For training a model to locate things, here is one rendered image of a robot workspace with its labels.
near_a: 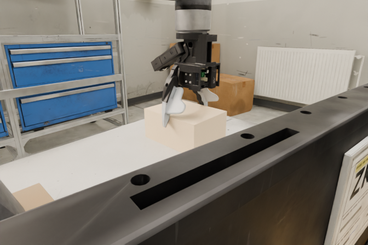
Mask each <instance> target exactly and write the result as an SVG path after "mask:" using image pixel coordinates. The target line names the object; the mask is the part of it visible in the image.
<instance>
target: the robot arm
mask: <svg viewBox="0 0 368 245"><path fill-rule="evenodd" d="M169 1H175V30H176V31H177V33H176V39H184V41H183V42H178V43H176V44H175V45H173V46H172V47H171V48H170V49H168V50H167V51H166V52H164V53H162V54H161V55H160V56H158V57H156V58H155V59H154V60H153V61H152V62H151V64H152V67H153V69H154V71H164V70H167V69H168V68H170V66H172V65H173V64H174V66H173V67H172V69H171V72H170V74H169V76H168V77H167V79H166V81H165V84H164V89H163V95H162V101H163V102H162V123H163V127H166V126H167V124H168V121H169V118H170V114H181V113H183V112H184V111H185V109H186V105H185V103H184V102H183V101H182V95H183V88H188V89H189V90H192V91H193V92H194V93H195V94H196V95H197V100H198V101H199V104H201V105H204V106H208V102H212V101H218V100H219V98H218V96H217V95H216V94H214V93H212V92H211V91H209V89H213V88H215V87H216V86H219V85H220V64H221V63H217V62H211V55H212V42H216V41H217V34H210V33H208V31H210V29H211V1H212V0H169ZM217 69H218V77H217V81H216V70H217ZM208 88H209V89H208ZM22 212H25V210H24V208H23V207H22V205H21V204H20V203H19V202H18V200H17V199H16V198H15V197H14V196H13V194H12V193H11V192H10V191H9V189H8V188H7V187H6V186H5V185H4V183H3V182H2V181H1V180H0V221H1V220H4V219H7V218H10V217H12V216H15V215H17V214H20V213H22Z"/></svg>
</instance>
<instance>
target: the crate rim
mask: <svg viewBox="0 0 368 245"><path fill-rule="evenodd" d="M367 123H368V83H367V84H364V85H361V86H358V87H355V88H353V89H350V90H348V91H345V92H342V93H340V94H337V95H334V96H332V97H329V98H326V99H324V100H321V101H319V102H315V103H313V104H310V105H308V106H305V107H302V108H300V109H297V110H294V111H292V112H289V113H286V114H284V115H281V116H278V117H276V118H273V119H271V120H268V121H265V122H262V123H260V124H257V125H255V126H252V127H249V128H247V129H244V130H241V131H238V132H236V133H233V134H231V135H228V136H225V137H222V138H220V139H217V140H215V141H212V142H209V143H207V144H203V145H201V146H199V147H196V148H193V149H191V150H188V151H185V152H183V153H180V154H177V155H174V156H172V157H169V158H167V159H164V160H161V161H158V162H156V163H153V164H151V165H148V166H145V167H143V168H139V169H138V170H134V171H132V172H129V173H126V174H124V175H121V176H119V177H116V178H113V179H110V180H108V181H105V182H103V183H100V184H97V185H94V186H92V187H89V188H87V189H84V190H81V191H79V192H76V193H74V194H70V195H68V196H65V197H62V198H60V199H57V200H55V201H52V202H49V203H46V204H44V205H41V206H39V207H36V208H33V209H31V210H28V211H25V212H22V213H20V214H17V215H15V216H12V217H10V218H7V219H4V220H1V221H0V245H185V244H186V243H188V242H189V241H191V240H192V239H194V238H195V237H197V236H198V235H200V234H201V233H203V232H204V231H206V230H207V229H209V228H210V227H212V226H213V225H215V224H216V223H218V222H219V221H221V220H222V219H224V218H225V217H227V216H228V215H230V214H231V213H233V212H234V211H236V210H237V209H239V208H240V207H242V206H243V205H245V204H246V203H248V202H249V201H251V200H252V199H254V198H255V197H257V196H258V195H260V194H261V193H263V192H264V191H266V190H267V189H269V188H270V187H272V186H273V185H275V184H277V183H278V182H279V181H281V180H282V179H284V178H285V177H287V176H288V175H290V174H291V173H293V172H295V171H296V170H297V169H299V168H300V167H302V166H303V165H305V164H306V163H308V162H310V161H311V160H313V159H314V158H315V157H317V156H318V155H320V154H321V153H323V152H324V151H326V150H328V149H329V148H331V147H332V146H333V145H335V144H336V143H338V142H339V141H341V140H343V139H344V138H346V137H347V136H349V135H350V134H351V133H353V132H354V131H356V130H357V129H359V128H361V127H362V126H364V125H365V124H367Z"/></svg>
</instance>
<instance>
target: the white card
mask: <svg viewBox="0 0 368 245"><path fill-rule="evenodd" d="M367 226H368V136H367V137H366V138H364V139H363V140H362V141H361V142H359V143H358V144H357V145H355V146H354V147H353V148H352V149H350V150H349V151H347V152H346V153H345V154H344V157H343V162H342V167H341V171H340V176H339V179H338V184H337V189H336V193H335V198H334V201H333V206H332V211H331V215H330V220H329V224H328V228H327V233H326V237H325V242H324V245H355V243H356V242H357V240H358V239H359V237H360V236H361V234H362V233H363V232H364V230H365V229H366V228H367Z"/></svg>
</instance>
